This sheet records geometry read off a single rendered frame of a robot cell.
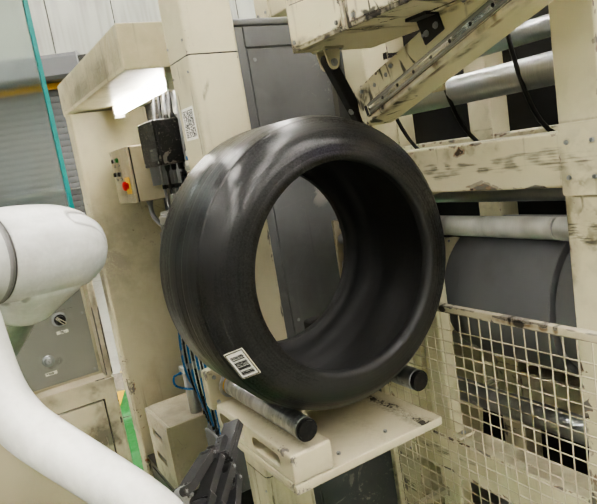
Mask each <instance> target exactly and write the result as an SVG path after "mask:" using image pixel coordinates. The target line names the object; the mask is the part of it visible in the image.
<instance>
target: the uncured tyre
mask: <svg viewBox="0 0 597 504"><path fill-rule="evenodd" d="M299 176H300V177H302V178H304V179H306V180H307V181H309V182H310V183H312V184H313V185H314V186H315V187H316V188H317V189H318V190H319V191H320V192H321V193H322V194H323V195H324V196H325V197H326V199H327V200H328V202H329V203H330V205H331V206H332V208H333V210H334V212H335V214H336V216H337V219H338V221H339V225H340V228H341V232H342V237H343V246H344V259H343V268H342V273H341V278H340V281H339V284H338V287H337V290H336V292H335V294H334V296H333V298H332V300H331V302H330V303H329V305H328V307H327V308H326V309H325V311H324V312H323V313H322V314H321V316H320V317H319V318H318V319H317V320H316V321H315V322H314V323H313V324H311V325H310V326H309V327H308V328H306V329H305V330H303V331H302V332H300V333H298V334H296V335H294V336H292V337H290V338H287V339H284V340H280V341H276V340H275V338H274V337H273V335H272V334H271V332H270V330H269V328H268V326H267V324H266V322H265V320H264V318H263V315H262V312H261V309H260V306H259V302H258V297H257V292H256V284H255V261H256V253H257V247H258V242H259V238H260V235H261V232H262V229H263V226H264V223H265V221H266V219H267V216H268V214H269V212H270V211H271V209H272V207H273V205H274V204H275V202H276V201H277V199H278V198H279V197H280V195H281V194H282V193H283V192H284V190H285V189H286V188H287V187H288V186H289V185H290V184H291V183H292V182H293V181H294V180H295V179H297V178H298V177H299ZM159 263H160V278H161V285H162V290H163V294H164V298H165V302H166V305H167V308H168V311H169V314H170V316H171V319H172V321H173V323H174V325H175V327H176V329H177V331H178V333H179V334H180V336H181V338H182V339H183V341H184V342H185V344H186V345H187V346H188V348H189V349H190V350H191V351H192V352H193V353H194V355H195V356H196V357H197V358H198V359H199V360H200V361H201V362H203V363H204V364H205V365H206V366H207V367H209V368H210V369H211V370H213V371H214V372H216V373H217V374H219V375H221V376H222V377H224V378H226V379H227V380H229V381H231V382H232V383H234V384H236V385H237V386H239V387H241V388H242V389H244V390H246V391H247V392H249V393H251V394H253V395H254V396H256V397H258V398H260V399H262V400H264V401H266V402H268V403H271V404H274V405H277V406H280V407H284V408H289V409H296V410H329V409H335V408H340V407H344V406H347V405H350V404H353V403H356V402H358V401H360V400H363V399H365V398H367V397H368V396H370V395H372V394H374V393H375V392H377V391H378V390H380V389H381V388H383V387H384V386H385V385H386V384H388V383H389V382H390V381H391V380H392V379H394V378H395V377H396V376H397V375H398V374H399V373H400V372H401V371H402V369H403V368H404V367H405V366H406V365H407V364H408V362H409V361H410V360H411V359H412V357H413V356H414V354H415V353H416V352H417V350H418V349H419V347H420V345H421V344H422V342H423V340H424V338H425V336H426V335H427V333H428V331H429V329H430V327H431V324H432V322H433V320H434V317H435V315H436V312H437V309H438V306H439V302H440V299H441V295H442V290H443V285H444V277H445V265H446V252H445V239H444V233H443V227H442V223H441V218H440V214H439V210H438V207H437V204H436V201H435V198H434V196H433V193H432V191H431V189H430V186H429V184H428V182H427V180H426V179H425V177H424V175H423V173H422V172H421V170H420V169H419V167H418V166H417V164H416V163H415V162H414V160H413V159H412V158H411V157H410V156H409V155H408V153H407V152H406V151H405V150H404V149H403V148H402V147H401V146H400V145H399V144H397V143H396V142H395V141H394V140H392V139H391V138H390V137H388V136H387V135H385V134H384V133H382V132H381V131H379V130H377V129H375V128H373V127H371V126H369V125H366V124H364V123H361V122H358V121H354V120H351V119H347V118H343V117H338V116H331V115H308V116H301V117H296V118H292V119H288V120H284V121H281V122H277V123H273V124H269V125H266V126H262V127H258V128H254V129H251V130H247V131H245V132H242V133H239V134H237V135H235V136H233V137H231V138H229V139H227V140H226V141H224V142H222V143H221V144H219V145H218V146H216V147H215V148H214V149H212V150H211V151H210V152H209V153H208V154H207V155H205V156H204V157H203V158H202V159H201V160H200V161H199V162H198V163H197V165H196V166H195V167H194V168H193V169H192V170H191V172H190V173H189V174H188V176H187V177H186V179H185V180H184V182H183V183H182V185H181V186H180V188H179V190H178V192H177V193H176V195H175V197H174V199H173V201H172V204H171V206H170V208H169V211H168V214H167V217H166V220H165V223H164V227H163V232H162V237H161V244H160V258H159ZM240 348H243V349H244V351H245V352H246V353H247V354H248V356H249V357H250V358H251V360H252V361H253V362H254V364H255V365H256V366H257V367H258V369H259V370H260V371H261V373H259V374H256V375H253V376H251V377H248V378H245V379H242V378H241V377H240V376H239V374H238V373H237V372H236V371H235V369H234V368H233V367H232V366H231V364H230V363H229V362H228V361H227V359H226V358H225V357H224V355H225V354H227V353H230V352H232V351H235V350H237V349H240Z"/></svg>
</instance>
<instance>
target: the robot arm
mask: <svg viewBox="0 0 597 504"><path fill-rule="evenodd" d="M107 252H108V244H107V239H106V236H105V233H104V231H103V229H102V228H101V226H100V225H99V224H98V223H97V222H96V221H95V220H93V219H92V218H90V217H88V216H86V214H85V213H83V212H81V211H78V210H75V209H72V208H69V207H64V206H60V205H49V204H35V205H17V206H7V207H0V444H1V445H2V446H3V447H4V448H5V449H6V450H8V451H9V452H10V453H11V454H13V455H14V456H15V457H17V458H18V459H19V460H21V461H22V462H24V463H25V464H27V465H28V466H30V467H31V468H33V469H34V470H36V471H38V472H39V473H41V474H42V475H44V476H45V477H47V478H49V479H50V480H52V481H53V482H55V483H57V484H58V485H60V486H61V487H63V488H64V489H66V490H68V491H69V492H71V493H72V494H74V495H75V496H77V497H79V498H80V499H82V500H83V501H85V502H87V503H88V504H189V501H190V499H191V497H192V496H194V492H193V491H194V490H195V489H196V488H197V487H198V485H199V484H200V485H199V489H198V492H197V494H196V495H195V496H194V497H193V500H192V503H190V504H241V495H242V481H243V476H242V474H241V473H238V472H237V471H236V464H235V462H236V459H237V455H238V451H239V448H238V443H239V439H240V436H241V432H242V428H243V425H244V424H243V423H242V422H241V421H240V420H239V419H238V418H237V419H235V420H232V421H229V422H227V423H224V424H223V428H222V431H221V434H220V436H219V437H217V438H216V442H215V445H214V447H213V448H210V449H208V450H205V451H202V452H200V453H199V455H198V457H197V458H196V460H195V461H194V463H193V465H192V466H191V468H190V469H189V471H188V472H187V474H186V476H185V477H184V479H183V480H182V482H181V484H180V485H179V486H178V487H177V488H175V489H174V490H172V491H170V490H169V489H168V488H167V487H166V486H164V485H163V484H162V483H161V482H159V481H158V480H156V479H155V478H154V477H152V476H151V475H149V474H148V473H146V472H145V471H143V470H142V469H140V468H139V467H137V466H136V465H134V464H133V463H131V462H129V461H128V460H126V459H125V458H123V457H122V456H120V455H118V454H117V453H115V452H114V451H112V450H111V449H109V448H108V447H106V446H104V445H103V444H101V443H100V442H98V441H97V440H95V439H93V438H92V437H90V436H89V435H87V434H86V433H84V432H83V431H81V430H79V429H78V428H76V427H75V426H73V425H72V424H70V423H69V422H67V421H65V420H64V419H62V418H61V417H59V416H58V415H57V414H55V413H54V412H53V411H51V410H50V409H49V408H48V407H46V406H45V405H44V404H43V403H42V402H41V401H40V400H39V399H38V398H37V396H36V395H35V394H34V393H33V391H32V390H31V389H30V387H29V385H28V384H27V382H26V380H25V378H24V376H23V374H22V372H21V370H20V367H19V365H18V362H17V359H16V357H17V355H18V353H19V352H20V350H21V348H22V346H23V345H24V343H25V341H26V339H27V337H28V336H29V334H30V332H31V330H32V329H33V327H34V325H35V324H36V323H39V322H41V321H43V320H45V319H47V318H48V317H49V316H50V315H52V314H53V313H54V311H56V310H57V309H58V308H59V307H60V306H61V305H62V304H63V303H64V302H65V301H66V300H68V299H69V298H70V297H71V296H72V295H73V294H75V293H76V292H77V291H78V290H79V289H80V287H81V286H83V285H86V284H88V283H89V282H90V281H91V280H93V279H94V278H95V277H96V276H97V274H98V273H99V272H100V271H101V269H102V268H103V267H104V265H105V262H106V258H107ZM233 483H235V485H232V484H233Z"/></svg>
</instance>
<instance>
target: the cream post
mask: <svg viewBox="0 0 597 504"><path fill-rule="evenodd" d="M158 5H159V10H160V16H161V21H162V26H163V31H164V36H165V42H166V47H167V52H168V57H169V63H170V65H171V66H170V68H171V73H172V78H173V79H172V81H173V83H174V89H175V94H176V99H177V104H178V110H179V115H180V120H181V125H182V130H183V136H184V141H185V146H186V151H187V157H188V162H189V167H190V172H191V170H192V169H193V168H194V167H195V166H196V165H197V163H198V162H199V161H200V160H201V159H202V158H203V157H204V156H205V155H207V154H208V153H209V152H210V151H211V150H212V149H214V148H215V147H216V146H218V145H219V144H221V143H222V142H224V141H226V140H227V139H229V138H231V137H233V136H235V135H237V134H239V133H242V132H245V131H247V130H251V125H250V119H249V113H248V108H247V102H246V96H245V90H244V85H243V79H242V73H241V67H240V61H239V56H238V52H237V51H238V50H237V44H236V38H235V32H234V27H233V21H232V15H231V9H230V4H229V0H158ZM190 106H192V107H193V112H194V117H195V123H196V128H197V133H198V139H194V140H191V141H187V138H186V133H185V128H184V123H183V117H182V112H181V110H183V109H185V108H187V107H190ZM255 284H256V292H257V297H258V302H259V306H260V309H261V312H262V315H263V318H264V320H265V322H266V324H267V326H268V328H269V330H270V332H271V334H272V335H273V337H274V338H275V340H276V341H280V340H284V339H287V333H286V328H285V322H284V316H283V310H282V305H281V299H280V293H279V287H278V281H277V276H276V270H275V264H274V258H273V252H272V247H271V241H270V235H269V229H268V223H267V219H266V221H265V223H264V226H263V229H262V232H261V235H260V238H259V242H258V247H257V253H256V261H255ZM244 454H245V453H244ZM245 460H246V465H247V470H248V475H249V476H248V477H249V480H250V486H251V491H252V496H253V501H254V504H316V501H315V496H314V490H313V488H312V489H310V490H308V491H306V492H304V493H302V494H300V495H296V494H295V493H294V492H292V491H291V490H290V489H289V488H287V487H286V486H285V485H284V484H283V483H281V482H280V481H279V480H278V479H276V478H275V477H274V476H273V475H271V474H270V473H269V472H268V471H266V470H265V469H264V468H263V467H261V466H260V465H259V464H258V463H256V462H255V461H254V460H253V459H251V458H250V457H249V456H248V455H247V454H245Z"/></svg>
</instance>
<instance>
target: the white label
mask: <svg viewBox="0 0 597 504"><path fill-rule="evenodd" d="M224 357H225V358H226V359H227V361H228V362H229V363H230V364H231V366H232V367H233V368H234V369H235V371H236V372H237V373H238V374H239V376H240V377H241V378H242V379H245V378H248V377H251V376H253V375H256V374H259V373H261V371H260V370H259V369H258V367H257V366H256V365H255V364H254V362H253V361H252V360H251V358H250V357H249V356H248V354H247V353H246V352H245V351H244V349H243V348H240V349H237V350H235V351H232V352H230V353H227V354H225V355H224Z"/></svg>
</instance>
